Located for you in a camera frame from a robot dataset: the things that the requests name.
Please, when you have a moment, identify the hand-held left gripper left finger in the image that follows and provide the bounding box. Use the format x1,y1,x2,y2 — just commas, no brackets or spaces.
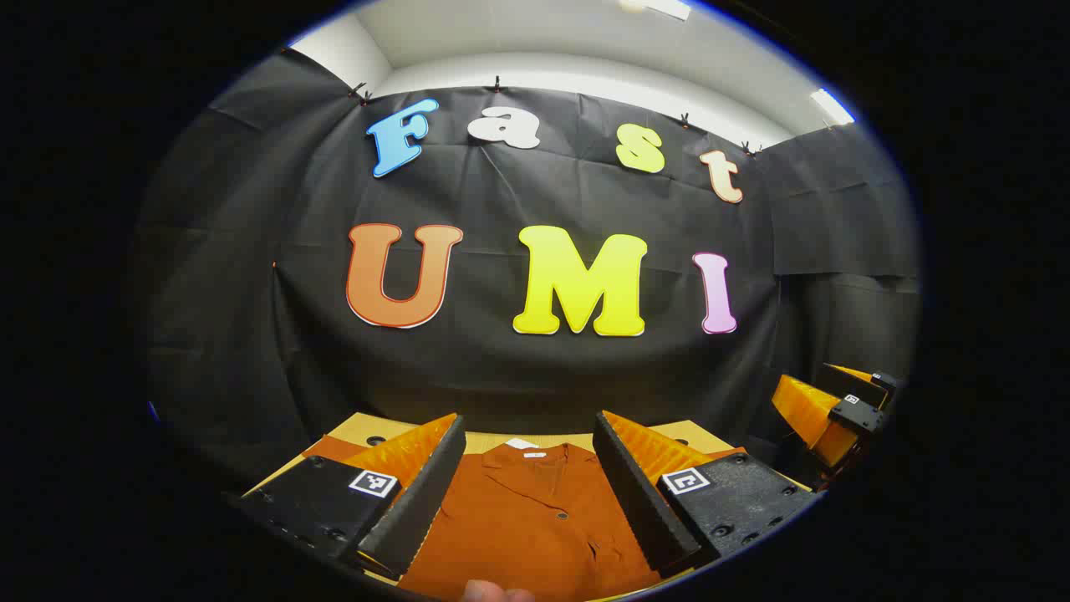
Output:
237,412,467,581

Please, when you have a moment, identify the black backdrop cloth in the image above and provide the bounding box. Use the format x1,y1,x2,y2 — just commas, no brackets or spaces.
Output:
138,46,925,503

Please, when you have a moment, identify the rust orange knit garment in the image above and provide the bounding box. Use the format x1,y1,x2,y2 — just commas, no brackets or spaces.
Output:
301,435,749,602

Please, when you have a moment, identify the row of black cloth clips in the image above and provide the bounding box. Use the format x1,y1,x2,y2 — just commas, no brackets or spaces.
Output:
280,46,837,160

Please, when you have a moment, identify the ceiling light panel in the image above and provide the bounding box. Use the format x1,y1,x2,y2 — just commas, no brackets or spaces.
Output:
619,0,692,22
809,88,855,126

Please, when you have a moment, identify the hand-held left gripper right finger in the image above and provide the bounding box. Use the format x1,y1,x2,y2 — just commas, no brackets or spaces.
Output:
592,410,826,579

